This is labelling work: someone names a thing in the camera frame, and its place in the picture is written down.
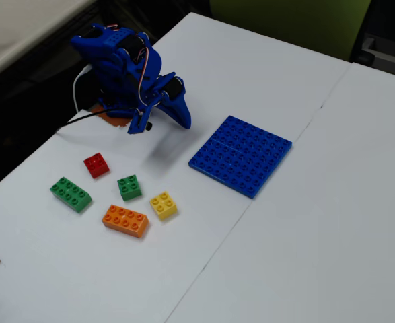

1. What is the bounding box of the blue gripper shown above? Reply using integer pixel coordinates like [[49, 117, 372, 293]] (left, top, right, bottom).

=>
[[153, 71, 192, 131]]

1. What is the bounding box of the green 2x2 building block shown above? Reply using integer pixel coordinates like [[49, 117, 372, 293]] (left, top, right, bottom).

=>
[[116, 174, 143, 202]]

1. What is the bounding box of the red 2x2 building block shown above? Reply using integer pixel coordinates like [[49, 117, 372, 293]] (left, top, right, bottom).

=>
[[83, 152, 111, 180]]

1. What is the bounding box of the yellow 2x2 building block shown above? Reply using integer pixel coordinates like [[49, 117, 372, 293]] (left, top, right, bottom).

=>
[[149, 191, 179, 221]]

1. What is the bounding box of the orange 2x4 building block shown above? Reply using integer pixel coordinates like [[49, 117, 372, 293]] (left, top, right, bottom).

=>
[[101, 204, 149, 239]]

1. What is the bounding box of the green 2x4 building block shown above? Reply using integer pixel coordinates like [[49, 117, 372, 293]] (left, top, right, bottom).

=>
[[49, 176, 93, 214]]

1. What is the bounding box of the blue 8x8 building plate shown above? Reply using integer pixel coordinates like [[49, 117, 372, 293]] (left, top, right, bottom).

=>
[[188, 115, 293, 200]]

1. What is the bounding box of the green chair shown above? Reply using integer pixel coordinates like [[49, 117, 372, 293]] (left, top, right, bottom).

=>
[[209, 0, 373, 63]]

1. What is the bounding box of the white side table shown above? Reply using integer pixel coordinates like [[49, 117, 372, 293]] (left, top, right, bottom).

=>
[[0, 0, 99, 87]]

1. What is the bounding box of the white foam board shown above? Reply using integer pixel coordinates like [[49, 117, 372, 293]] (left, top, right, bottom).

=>
[[0, 12, 353, 323], [165, 62, 395, 323]]

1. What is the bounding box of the grey box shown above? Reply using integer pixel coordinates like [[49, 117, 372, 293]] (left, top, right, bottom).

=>
[[361, 33, 395, 81]]

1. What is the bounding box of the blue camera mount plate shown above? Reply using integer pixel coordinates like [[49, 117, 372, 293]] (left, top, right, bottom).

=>
[[127, 106, 153, 135]]

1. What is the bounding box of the servo wire bundle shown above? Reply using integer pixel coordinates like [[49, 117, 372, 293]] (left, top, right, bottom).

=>
[[132, 46, 150, 115]]

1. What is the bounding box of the white cable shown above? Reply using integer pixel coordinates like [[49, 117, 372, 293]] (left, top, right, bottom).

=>
[[72, 65, 94, 112]]

